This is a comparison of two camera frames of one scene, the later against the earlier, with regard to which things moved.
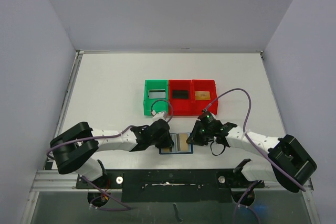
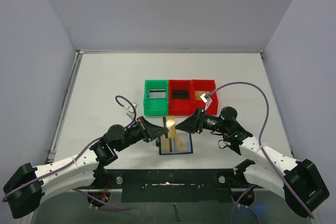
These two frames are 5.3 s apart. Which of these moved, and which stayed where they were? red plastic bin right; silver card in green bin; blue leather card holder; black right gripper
Moved: black right gripper
Stayed: blue leather card holder; red plastic bin right; silver card in green bin
